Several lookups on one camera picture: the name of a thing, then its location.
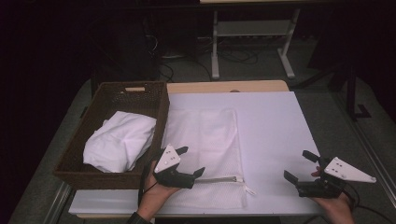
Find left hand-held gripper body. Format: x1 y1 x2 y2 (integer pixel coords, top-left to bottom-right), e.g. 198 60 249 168
151 143 196 189

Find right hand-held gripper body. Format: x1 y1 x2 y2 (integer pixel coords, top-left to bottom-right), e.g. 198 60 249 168
294 156 377 199

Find white mesh laundry bag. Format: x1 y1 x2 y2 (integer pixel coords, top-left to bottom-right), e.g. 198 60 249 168
162 106 258 210

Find white garment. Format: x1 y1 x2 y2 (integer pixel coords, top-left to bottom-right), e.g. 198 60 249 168
82 110 158 174

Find brown wicker basket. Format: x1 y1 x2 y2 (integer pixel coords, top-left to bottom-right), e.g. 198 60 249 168
52 80 171 190

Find person's right hand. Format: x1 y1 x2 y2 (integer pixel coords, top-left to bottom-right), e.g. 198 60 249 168
310 166 357 224

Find person's left hand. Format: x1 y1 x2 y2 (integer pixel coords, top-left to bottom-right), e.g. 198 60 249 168
137 160 182 219

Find white board mat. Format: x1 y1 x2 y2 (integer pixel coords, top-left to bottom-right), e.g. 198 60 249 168
68 91 325 217

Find black floor stand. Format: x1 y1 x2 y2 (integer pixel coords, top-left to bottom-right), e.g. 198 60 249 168
292 62 373 122

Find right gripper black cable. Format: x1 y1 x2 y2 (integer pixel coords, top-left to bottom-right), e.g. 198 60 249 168
341 182 396 224

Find metal floor rail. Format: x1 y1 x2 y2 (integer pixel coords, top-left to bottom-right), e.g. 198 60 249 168
330 92 396 206
42 181 76 224

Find black floor cables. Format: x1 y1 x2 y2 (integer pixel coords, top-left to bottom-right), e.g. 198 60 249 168
157 34 260 82

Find white metal desk frame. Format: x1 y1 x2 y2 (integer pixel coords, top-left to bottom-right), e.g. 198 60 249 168
199 0 302 80

